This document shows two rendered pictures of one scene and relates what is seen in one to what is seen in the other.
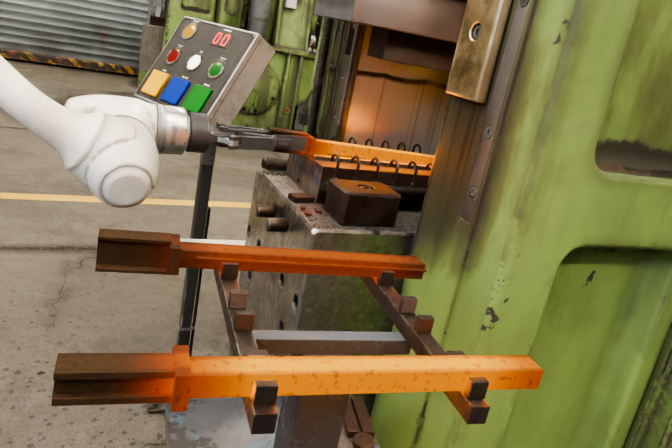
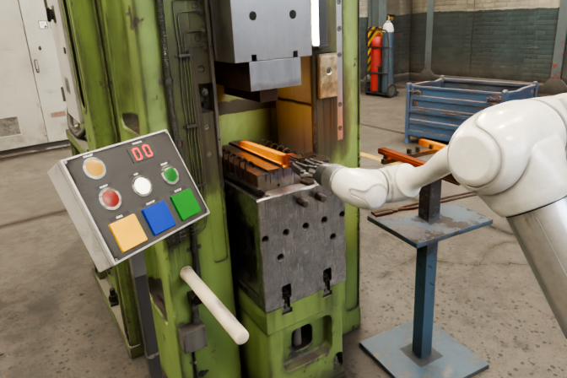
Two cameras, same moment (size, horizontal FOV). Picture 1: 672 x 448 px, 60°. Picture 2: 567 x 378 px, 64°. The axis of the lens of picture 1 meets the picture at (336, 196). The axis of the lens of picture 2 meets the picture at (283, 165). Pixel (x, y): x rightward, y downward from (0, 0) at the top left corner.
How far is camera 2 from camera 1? 212 cm
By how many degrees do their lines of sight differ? 90
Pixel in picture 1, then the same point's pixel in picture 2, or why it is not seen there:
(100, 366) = not seen: hidden behind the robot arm
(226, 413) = (409, 232)
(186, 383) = not seen: hidden behind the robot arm
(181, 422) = (424, 238)
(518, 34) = (341, 67)
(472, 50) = (330, 78)
